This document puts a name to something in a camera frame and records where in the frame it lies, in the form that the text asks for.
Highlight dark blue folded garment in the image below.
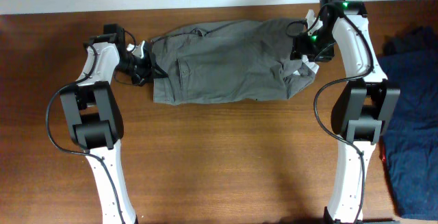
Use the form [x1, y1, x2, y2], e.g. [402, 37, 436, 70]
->
[378, 27, 437, 221]

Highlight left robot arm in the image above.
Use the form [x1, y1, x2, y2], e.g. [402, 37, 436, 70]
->
[57, 24, 168, 223]

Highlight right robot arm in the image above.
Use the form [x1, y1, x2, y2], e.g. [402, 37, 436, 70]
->
[290, 0, 400, 224]

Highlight grey shorts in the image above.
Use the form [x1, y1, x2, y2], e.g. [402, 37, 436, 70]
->
[151, 18, 319, 105]

